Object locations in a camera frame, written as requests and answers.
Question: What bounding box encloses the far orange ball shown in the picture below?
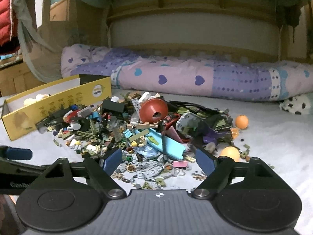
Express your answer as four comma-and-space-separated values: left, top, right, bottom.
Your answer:
235, 115, 249, 129

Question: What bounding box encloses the black-spotted white plush toy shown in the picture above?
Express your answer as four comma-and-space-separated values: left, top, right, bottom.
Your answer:
280, 92, 312, 115

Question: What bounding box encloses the red down jacket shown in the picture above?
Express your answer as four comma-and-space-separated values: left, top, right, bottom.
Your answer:
1, 0, 20, 55

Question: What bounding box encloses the orange ball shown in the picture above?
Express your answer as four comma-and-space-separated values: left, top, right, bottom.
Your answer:
235, 115, 249, 129
220, 146, 240, 162

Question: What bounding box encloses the black rectangular block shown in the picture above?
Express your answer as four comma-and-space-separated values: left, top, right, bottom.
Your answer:
101, 99, 125, 113

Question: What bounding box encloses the yellow plush toy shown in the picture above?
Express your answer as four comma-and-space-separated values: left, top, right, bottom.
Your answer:
23, 94, 50, 106

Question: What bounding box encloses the red dome-shaped toy piece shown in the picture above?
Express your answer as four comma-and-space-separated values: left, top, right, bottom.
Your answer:
139, 99, 169, 123

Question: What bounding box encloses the wooden bed frame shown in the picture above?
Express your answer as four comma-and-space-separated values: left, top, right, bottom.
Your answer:
0, 0, 313, 97

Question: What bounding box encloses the yellow cardboard box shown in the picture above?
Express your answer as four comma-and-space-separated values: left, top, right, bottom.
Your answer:
2, 75, 112, 141

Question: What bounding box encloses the near orange ball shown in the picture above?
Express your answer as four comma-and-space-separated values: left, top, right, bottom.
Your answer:
220, 146, 240, 162

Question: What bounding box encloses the grey studded toy panel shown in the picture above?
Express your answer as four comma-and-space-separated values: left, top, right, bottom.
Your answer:
176, 112, 202, 133

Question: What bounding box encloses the grey mosquito net curtain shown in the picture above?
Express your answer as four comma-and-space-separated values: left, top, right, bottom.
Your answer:
12, 0, 81, 83

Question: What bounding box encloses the grey bed sheet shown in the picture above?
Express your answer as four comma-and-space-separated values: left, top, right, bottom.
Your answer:
1, 94, 312, 234

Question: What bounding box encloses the purple heart-pattern rolled quilt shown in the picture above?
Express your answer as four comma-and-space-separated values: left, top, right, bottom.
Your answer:
60, 44, 312, 102

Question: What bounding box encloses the pink small brick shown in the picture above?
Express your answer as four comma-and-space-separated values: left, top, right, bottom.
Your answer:
172, 160, 188, 168

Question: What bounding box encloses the light blue toy plate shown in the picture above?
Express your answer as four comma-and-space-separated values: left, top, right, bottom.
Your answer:
143, 128, 186, 160

